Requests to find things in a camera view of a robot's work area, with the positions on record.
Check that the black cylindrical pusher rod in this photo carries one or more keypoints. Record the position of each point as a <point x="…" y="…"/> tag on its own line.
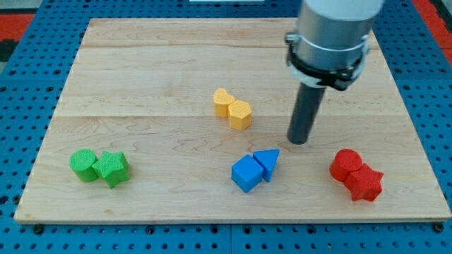
<point x="304" y="113"/>

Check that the green star block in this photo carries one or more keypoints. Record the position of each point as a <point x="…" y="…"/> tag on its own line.
<point x="113" y="168"/>

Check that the yellow heart block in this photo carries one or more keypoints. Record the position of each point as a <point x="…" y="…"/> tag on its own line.
<point x="222" y="99"/>

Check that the green cylinder block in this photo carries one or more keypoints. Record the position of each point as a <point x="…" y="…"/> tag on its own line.
<point x="81" y="163"/>

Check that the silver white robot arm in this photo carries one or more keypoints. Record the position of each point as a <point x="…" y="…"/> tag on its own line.
<point x="329" y="44"/>

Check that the red star block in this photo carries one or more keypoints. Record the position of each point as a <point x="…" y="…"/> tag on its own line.
<point x="364" y="184"/>

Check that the light wooden board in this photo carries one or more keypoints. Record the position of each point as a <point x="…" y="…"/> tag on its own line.
<point x="145" y="87"/>

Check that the blue cube block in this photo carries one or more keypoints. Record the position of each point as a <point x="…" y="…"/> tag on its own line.
<point x="247" y="173"/>

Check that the yellow hexagon block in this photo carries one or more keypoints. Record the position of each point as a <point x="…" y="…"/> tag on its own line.
<point x="239" y="115"/>

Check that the blue triangle block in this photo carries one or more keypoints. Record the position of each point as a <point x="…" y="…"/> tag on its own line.
<point x="268" y="160"/>

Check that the red cylinder block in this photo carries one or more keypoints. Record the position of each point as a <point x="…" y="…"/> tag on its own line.
<point x="345" y="162"/>

